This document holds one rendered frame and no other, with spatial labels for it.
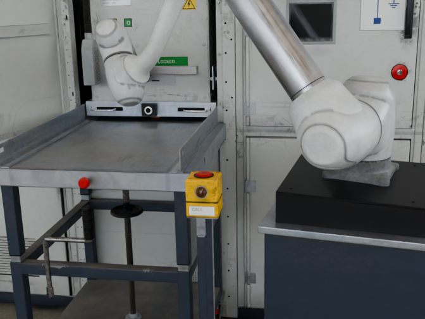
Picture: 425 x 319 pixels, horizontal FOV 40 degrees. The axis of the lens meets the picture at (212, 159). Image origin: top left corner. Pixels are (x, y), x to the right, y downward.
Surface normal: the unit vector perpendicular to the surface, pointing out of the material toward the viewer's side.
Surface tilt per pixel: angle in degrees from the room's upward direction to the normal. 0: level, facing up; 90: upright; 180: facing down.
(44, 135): 90
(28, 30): 90
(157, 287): 0
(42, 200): 90
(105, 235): 90
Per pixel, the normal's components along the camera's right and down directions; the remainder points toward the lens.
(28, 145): 0.99, 0.03
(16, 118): 0.84, 0.13
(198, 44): -0.16, 0.26
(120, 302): -0.02, -0.96
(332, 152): -0.53, 0.31
